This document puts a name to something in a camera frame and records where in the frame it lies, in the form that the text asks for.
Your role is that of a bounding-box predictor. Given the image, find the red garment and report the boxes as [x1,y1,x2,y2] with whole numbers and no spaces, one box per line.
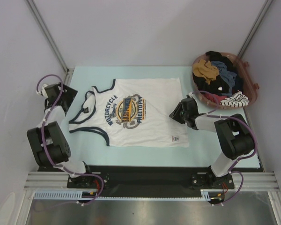
[204,93,228,104]

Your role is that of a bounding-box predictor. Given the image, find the black garment pile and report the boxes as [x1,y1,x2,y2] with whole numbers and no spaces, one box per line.
[192,51,244,97]

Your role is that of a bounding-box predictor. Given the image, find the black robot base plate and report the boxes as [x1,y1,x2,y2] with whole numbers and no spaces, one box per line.
[38,164,264,200]

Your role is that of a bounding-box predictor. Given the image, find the pink plastic laundry basket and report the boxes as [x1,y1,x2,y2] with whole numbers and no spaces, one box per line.
[192,52,259,109]

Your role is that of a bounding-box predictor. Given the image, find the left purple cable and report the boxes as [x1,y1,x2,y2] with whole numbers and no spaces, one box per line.
[36,74,105,207]

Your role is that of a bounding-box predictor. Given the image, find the white graphic tank top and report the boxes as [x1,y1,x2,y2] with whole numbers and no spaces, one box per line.
[69,78,189,148]

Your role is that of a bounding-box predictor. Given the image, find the aluminium frame rail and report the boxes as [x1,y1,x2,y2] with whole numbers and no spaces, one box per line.
[23,68,74,190]

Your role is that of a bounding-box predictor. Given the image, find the mustard yellow garment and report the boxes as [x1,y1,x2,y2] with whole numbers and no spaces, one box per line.
[192,59,219,85]

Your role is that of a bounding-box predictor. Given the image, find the white cable duct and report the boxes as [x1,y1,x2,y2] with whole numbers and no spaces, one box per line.
[34,189,227,201]

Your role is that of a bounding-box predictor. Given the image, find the black white striped garment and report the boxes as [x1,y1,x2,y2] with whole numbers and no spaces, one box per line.
[220,91,250,107]

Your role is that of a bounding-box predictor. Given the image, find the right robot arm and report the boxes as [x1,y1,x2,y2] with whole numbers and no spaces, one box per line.
[169,95,258,188]

